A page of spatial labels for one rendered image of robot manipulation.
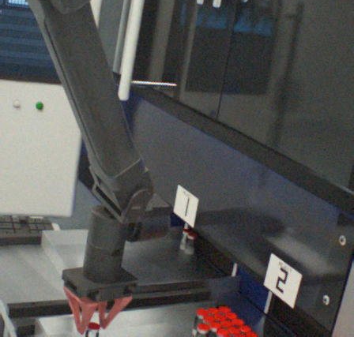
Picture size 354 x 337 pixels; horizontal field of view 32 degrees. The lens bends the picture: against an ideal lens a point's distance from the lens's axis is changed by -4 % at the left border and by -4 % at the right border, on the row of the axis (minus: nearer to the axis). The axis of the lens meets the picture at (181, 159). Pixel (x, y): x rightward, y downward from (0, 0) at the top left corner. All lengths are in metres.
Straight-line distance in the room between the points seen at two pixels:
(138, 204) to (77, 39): 0.28
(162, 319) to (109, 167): 0.40
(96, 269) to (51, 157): 0.77
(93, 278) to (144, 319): 0.20
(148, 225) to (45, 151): 0.75
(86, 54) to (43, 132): 0.95
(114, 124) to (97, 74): 0.08
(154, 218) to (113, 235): 0.08
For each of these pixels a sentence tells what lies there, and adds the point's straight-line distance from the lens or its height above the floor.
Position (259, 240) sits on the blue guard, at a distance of 1.10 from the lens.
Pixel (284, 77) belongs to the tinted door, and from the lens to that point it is 1.06.
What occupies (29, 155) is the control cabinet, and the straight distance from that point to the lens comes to 1.65.
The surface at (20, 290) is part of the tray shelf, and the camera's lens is 1.18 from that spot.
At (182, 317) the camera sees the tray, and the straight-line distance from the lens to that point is 1.14.
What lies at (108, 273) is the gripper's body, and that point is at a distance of 0.93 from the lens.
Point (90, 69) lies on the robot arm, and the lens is 0.71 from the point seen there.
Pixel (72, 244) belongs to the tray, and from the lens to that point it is 1.38.
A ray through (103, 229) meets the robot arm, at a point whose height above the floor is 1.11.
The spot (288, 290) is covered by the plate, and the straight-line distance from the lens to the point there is 1.04.
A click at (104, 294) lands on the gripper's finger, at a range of 0.93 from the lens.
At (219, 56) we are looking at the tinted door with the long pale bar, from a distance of 1.24.
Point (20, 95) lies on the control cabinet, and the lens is 1.60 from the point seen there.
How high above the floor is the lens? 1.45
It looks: 15 degrees down
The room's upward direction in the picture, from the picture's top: 10 degrees clockwise
